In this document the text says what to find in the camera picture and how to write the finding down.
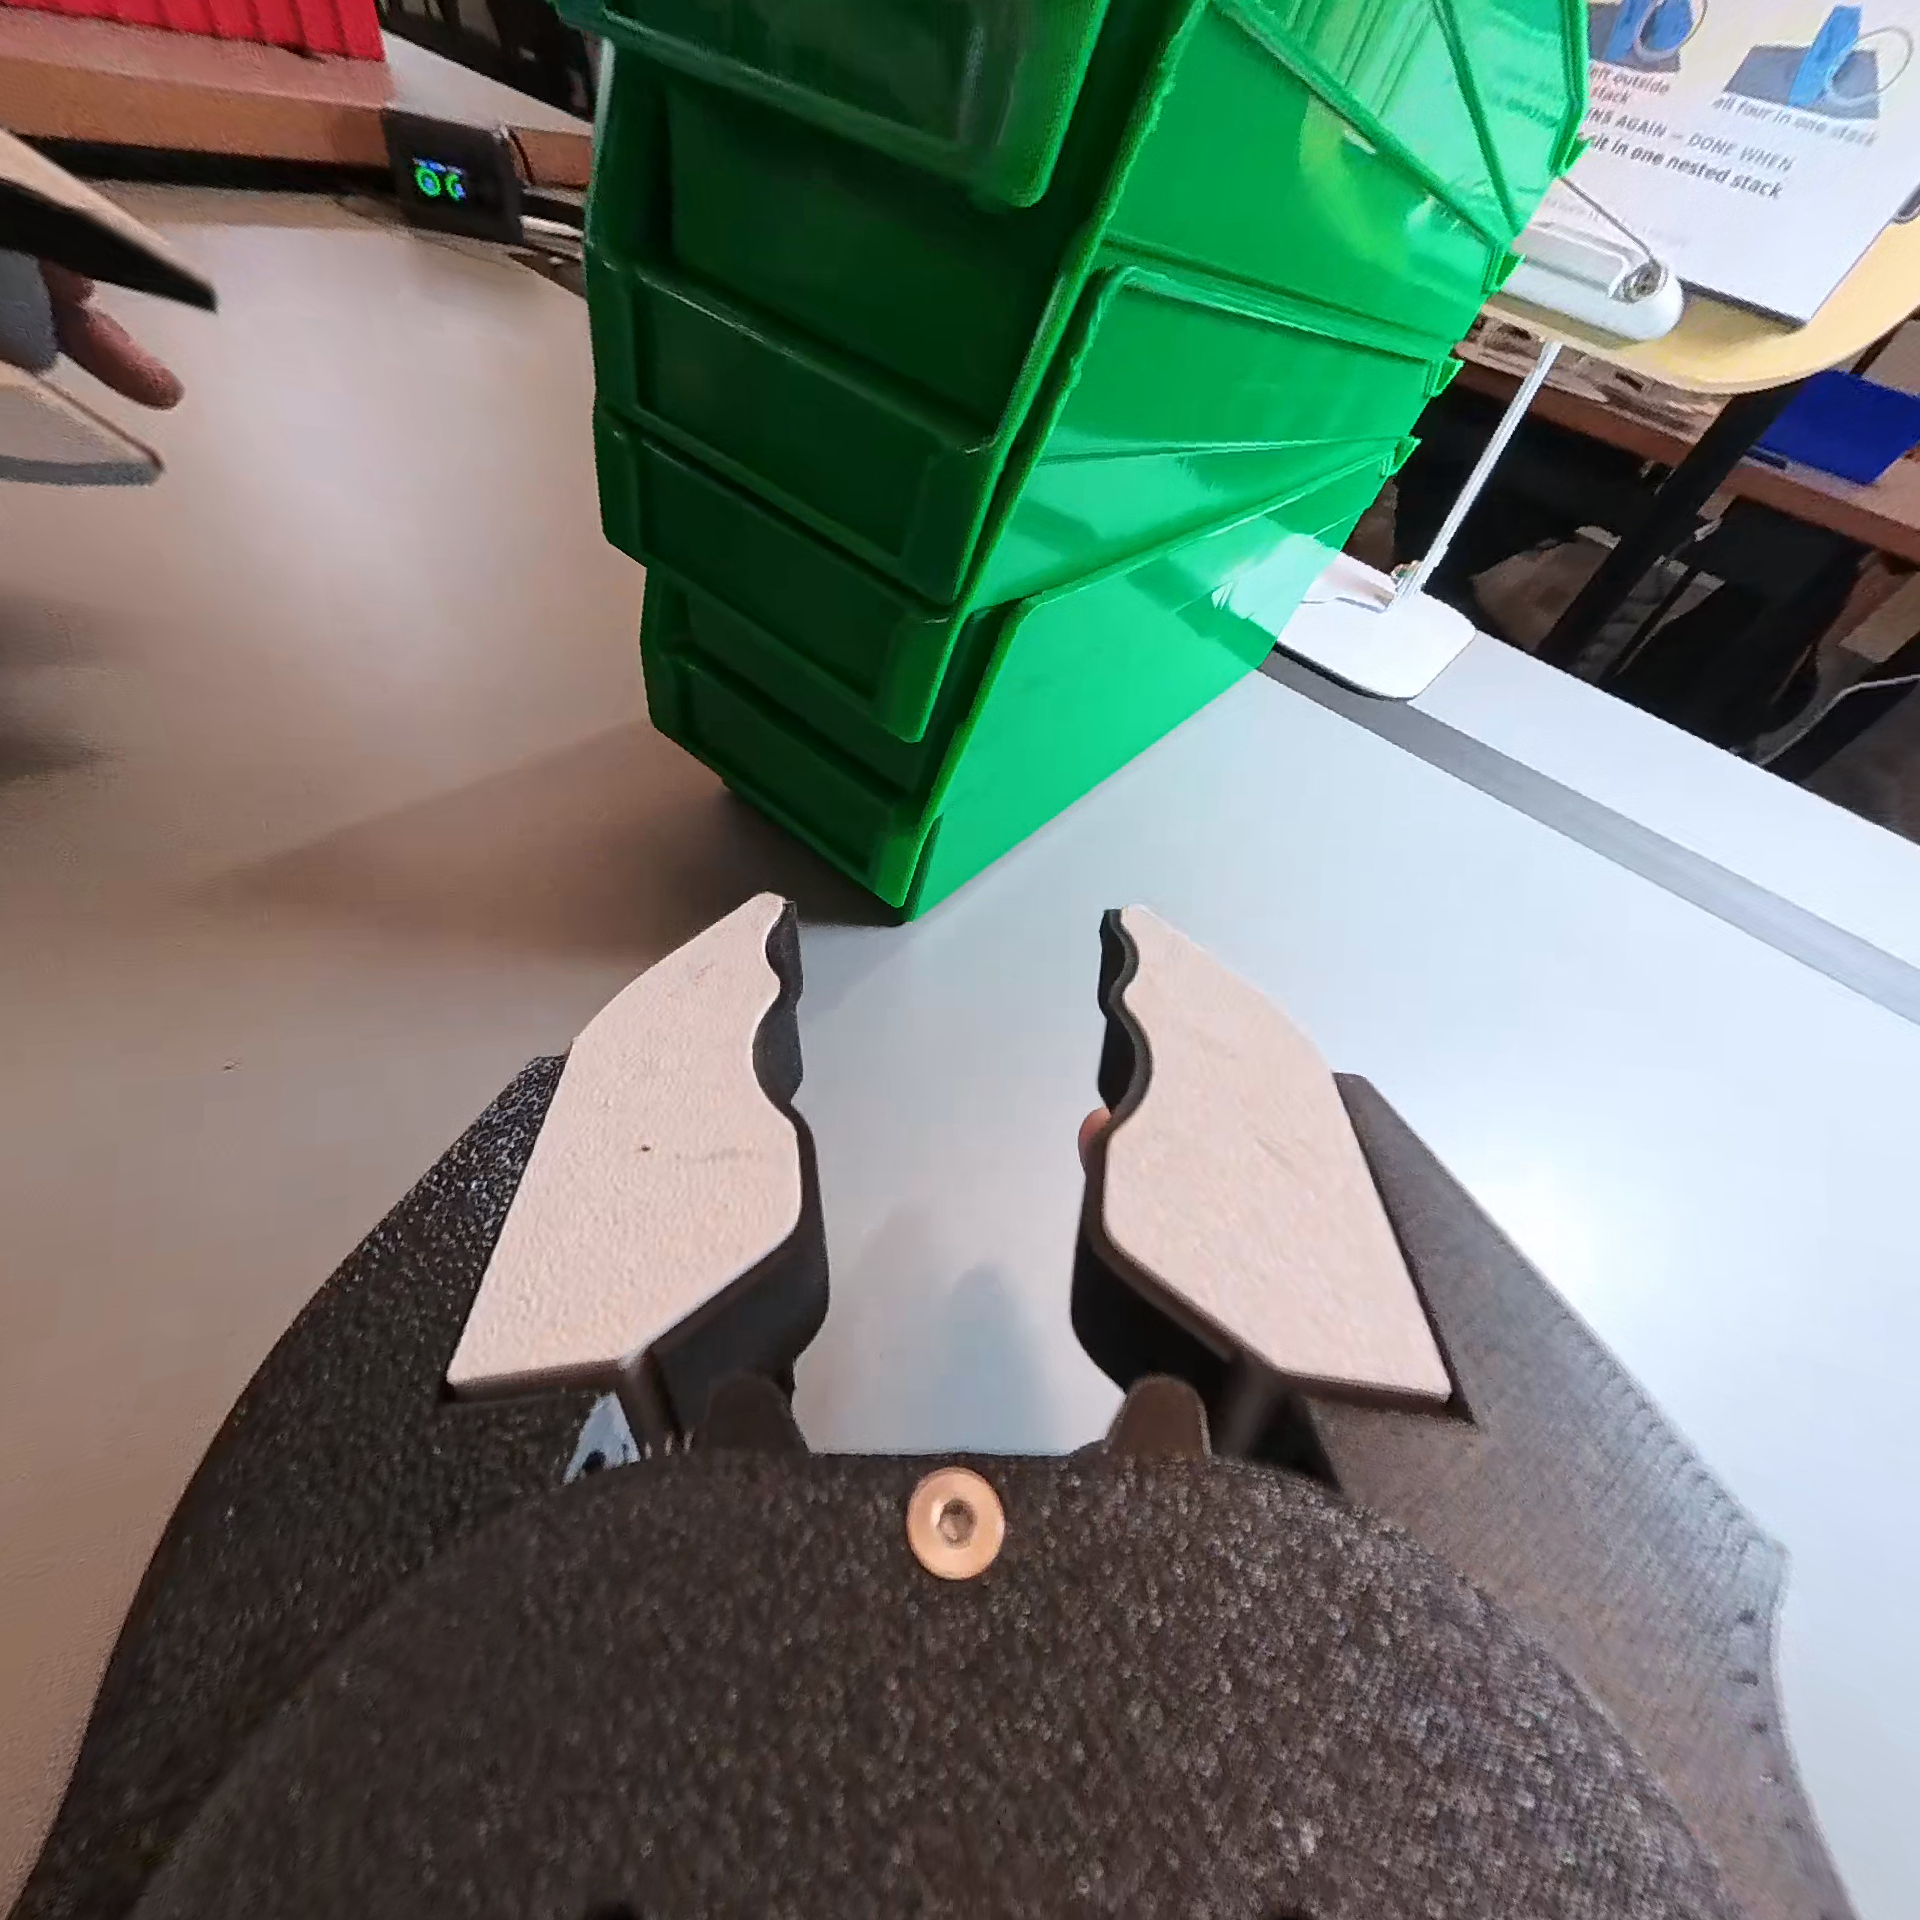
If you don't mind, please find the brown wooden desk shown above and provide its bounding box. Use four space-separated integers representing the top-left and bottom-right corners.
0 16 594 190

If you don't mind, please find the printed instruction sheet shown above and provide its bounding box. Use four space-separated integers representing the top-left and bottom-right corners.
1558 0 1920 324

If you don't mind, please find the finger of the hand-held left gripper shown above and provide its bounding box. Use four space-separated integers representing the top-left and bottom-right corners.
0 359 164 489
0 127 219 313

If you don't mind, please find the white page holder bar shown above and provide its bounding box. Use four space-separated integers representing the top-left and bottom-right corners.
1485 170 1689 349

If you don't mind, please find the black power station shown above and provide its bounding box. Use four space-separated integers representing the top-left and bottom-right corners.
382 111 527 242

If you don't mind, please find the person's left hand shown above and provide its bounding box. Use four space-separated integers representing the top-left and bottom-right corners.
0 246 186 408

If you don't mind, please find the blue storage box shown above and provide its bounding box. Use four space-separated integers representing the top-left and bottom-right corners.
1750 367 1920 485

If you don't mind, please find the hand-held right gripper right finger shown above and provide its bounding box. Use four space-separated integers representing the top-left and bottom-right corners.
1071 904 1457 1469

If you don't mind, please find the red plastic bin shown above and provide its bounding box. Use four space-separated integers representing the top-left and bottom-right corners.
129 0 385 62

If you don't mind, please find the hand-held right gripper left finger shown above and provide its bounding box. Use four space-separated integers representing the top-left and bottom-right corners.
444 892 831 1453

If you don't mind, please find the white stand strut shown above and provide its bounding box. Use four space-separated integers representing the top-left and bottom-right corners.
1411 336 1562 586

